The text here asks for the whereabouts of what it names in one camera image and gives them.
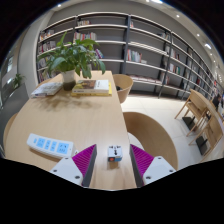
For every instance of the grey bookshelf unit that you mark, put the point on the grey bookshelf unit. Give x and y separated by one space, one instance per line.
113 33

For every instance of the person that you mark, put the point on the person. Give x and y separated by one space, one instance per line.
217 101

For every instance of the white power strip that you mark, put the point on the white power strip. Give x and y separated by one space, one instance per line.
48 145

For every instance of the small green floor plant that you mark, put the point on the small green floor plant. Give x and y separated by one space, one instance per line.
18 80

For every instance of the ceiling lights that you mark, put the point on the ceiling lights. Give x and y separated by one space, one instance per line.
207 46

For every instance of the white and brown book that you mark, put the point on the white and brown book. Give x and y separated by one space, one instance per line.
95 86

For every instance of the green plant in white pot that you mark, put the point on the green plant in white pot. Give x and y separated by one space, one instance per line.
71 58

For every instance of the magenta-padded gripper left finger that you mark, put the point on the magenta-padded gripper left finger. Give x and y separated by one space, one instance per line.
68 168

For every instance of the open white magazine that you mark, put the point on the open white magazine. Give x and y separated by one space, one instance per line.
46 89

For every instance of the round-backed wooden chair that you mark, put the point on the round-backed wooden chair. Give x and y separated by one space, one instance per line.
125 83
150 133

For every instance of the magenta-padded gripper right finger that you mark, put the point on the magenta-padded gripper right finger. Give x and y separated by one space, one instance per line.
158 168

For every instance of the small white charger block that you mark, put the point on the small white charger block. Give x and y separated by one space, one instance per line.
115 153

